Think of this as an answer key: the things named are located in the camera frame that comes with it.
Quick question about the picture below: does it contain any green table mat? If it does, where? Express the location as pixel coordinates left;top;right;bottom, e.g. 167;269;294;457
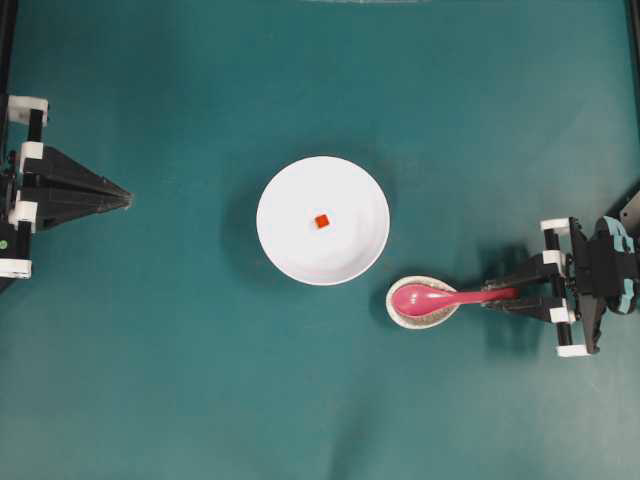
1;1;639;479

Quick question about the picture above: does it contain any speckled ceramic spoon rest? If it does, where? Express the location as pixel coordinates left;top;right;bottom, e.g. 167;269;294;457
385;276;458;330

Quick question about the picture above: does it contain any small red block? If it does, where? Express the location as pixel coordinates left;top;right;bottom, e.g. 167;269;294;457
314;214;330;229

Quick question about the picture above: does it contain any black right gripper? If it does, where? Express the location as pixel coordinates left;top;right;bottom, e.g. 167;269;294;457
482;216;639;357

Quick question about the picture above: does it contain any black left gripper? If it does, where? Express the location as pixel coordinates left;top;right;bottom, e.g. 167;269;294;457
1;95;133;279

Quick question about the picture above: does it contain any pink plastic spoon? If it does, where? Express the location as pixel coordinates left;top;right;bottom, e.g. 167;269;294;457
391;283;519;317

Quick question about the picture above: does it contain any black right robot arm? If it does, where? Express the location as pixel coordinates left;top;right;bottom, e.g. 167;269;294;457
482;194;639;358

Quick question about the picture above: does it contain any white round bowl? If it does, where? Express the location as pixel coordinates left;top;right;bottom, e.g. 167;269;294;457
256;156;391;286

